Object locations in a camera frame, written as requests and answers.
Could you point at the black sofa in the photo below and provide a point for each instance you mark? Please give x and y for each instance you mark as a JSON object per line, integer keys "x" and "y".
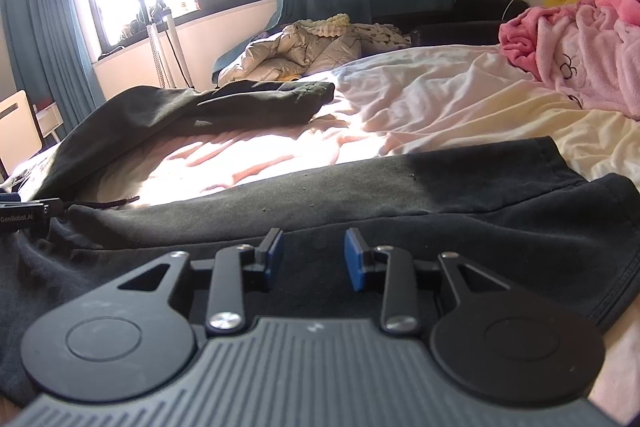
{"x": 475, "y": 14}

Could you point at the patterned knit blanket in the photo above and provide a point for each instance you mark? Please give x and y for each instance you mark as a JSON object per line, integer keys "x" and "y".
{"x": 380, "y": 37}

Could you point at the cream knitted cushion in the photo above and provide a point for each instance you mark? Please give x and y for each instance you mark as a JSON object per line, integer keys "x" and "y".
{"x": 327, "y": 26}

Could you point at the white side table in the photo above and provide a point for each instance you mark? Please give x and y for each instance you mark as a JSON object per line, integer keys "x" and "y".
{"x": 49, "y": 119}

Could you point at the bed with pale sheet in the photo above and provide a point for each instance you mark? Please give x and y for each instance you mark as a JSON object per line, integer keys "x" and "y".
{"x": 450, "y": 107}

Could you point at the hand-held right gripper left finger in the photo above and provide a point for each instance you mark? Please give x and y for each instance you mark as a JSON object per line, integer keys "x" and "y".
{"x": 274, "y": 259}

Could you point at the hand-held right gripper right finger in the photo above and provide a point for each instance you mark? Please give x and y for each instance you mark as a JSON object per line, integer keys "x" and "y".
{"x": 355, "y": 264}

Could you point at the black pants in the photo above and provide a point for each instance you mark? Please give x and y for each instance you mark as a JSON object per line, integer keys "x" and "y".
{"x": 400, "y": 197}

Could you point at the pink fleece blanket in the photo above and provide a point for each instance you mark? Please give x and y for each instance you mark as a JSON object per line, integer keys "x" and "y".
{"x": 590, "y": 47}

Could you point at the beige puffer jacket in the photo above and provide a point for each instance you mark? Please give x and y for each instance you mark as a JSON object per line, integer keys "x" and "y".
{"x": 280, "y": 52}

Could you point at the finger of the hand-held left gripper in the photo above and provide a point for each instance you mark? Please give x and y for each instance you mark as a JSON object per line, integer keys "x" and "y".
{"x": 9, "y": 197}
{"x": 30, "y": 207}

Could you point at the garment steamer stand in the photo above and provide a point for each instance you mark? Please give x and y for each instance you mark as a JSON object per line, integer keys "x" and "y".
{"x": 159, "y": 52}

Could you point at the white chair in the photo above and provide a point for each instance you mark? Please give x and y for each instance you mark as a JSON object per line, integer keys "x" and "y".
{"x": 17, "y": 127}

